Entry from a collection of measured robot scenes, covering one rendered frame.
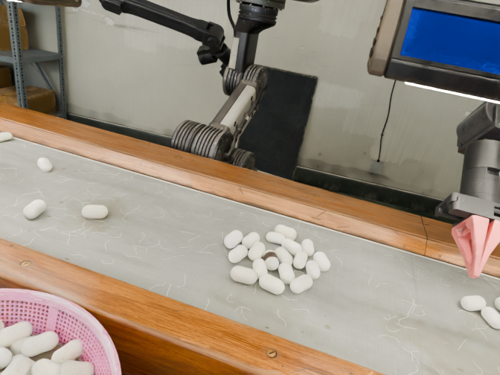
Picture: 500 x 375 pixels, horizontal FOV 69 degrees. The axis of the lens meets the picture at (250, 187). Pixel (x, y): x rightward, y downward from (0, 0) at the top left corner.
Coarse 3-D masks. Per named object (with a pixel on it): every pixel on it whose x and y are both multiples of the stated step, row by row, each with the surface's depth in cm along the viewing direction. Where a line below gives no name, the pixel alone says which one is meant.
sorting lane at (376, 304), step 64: (0, 192) 60; (64, 192) 63; (128, 192) 67; (192, 192) 71; (64, 256) 49; (128, 256) 51; (192, 256) 53; (384, 256) 62; (256, 320) 44; (320, 320) 46; (384, 320) 48; (448, 320) 50
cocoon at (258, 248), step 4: (256, 244) 55; (260, 244) 55; (252, 248) 54; (256, 248) 54; (260, 248) 55; (264, 248) 55; (252, 252) 54; (256, 252) 54; (260, 252) 54; (252, 256) 54; (256, 256) 54; (260, 256) 54; (252, 260) 54
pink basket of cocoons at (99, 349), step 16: (0, 304) 38; (16, 304) 39; (32, 304) 39; (48, 304) 39; (64, 304) 38; (16, 320) 39; (32, 320) 39; (48, 320) 39; (64, 320) 38; (80, 320) 38; (96, 320) 37; (64, 336) 39; (80, 336) 38; (96, 336) 36; (96, 352) 36; (112, 352) 34; (96, 368) 36; (112, 368) 33
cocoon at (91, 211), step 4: (84, 208) 56; (88, 208) 56; (92, 208) 56; (96, 208) 57; (100, 208) 57; (104, 208) 57; (84, 212) 56; (88, 212) 56; (92, 212) 56; (96, 212) 56; (100, 212) 57; (104, 212) 57; (84, 216) 56; (88, 216) 56; (92, 216) 57; (96, 216) 57; (100, 216) 57; (104, 216) 57
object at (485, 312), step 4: (484, 308) 52; (488, 308) 51; (492, 308) 51; (484, 312) 51; (488, 312) 51; (492, 312) 50; (496, 312) 50; (484, 316) 51; (488, 316) 50; (492, 316) 50; (496, 316) 50; (488, 320) 50; (492, 320) 50; (496, 320) 50; (492, 324) 50; (496, 324) 49; (496, 328) 50
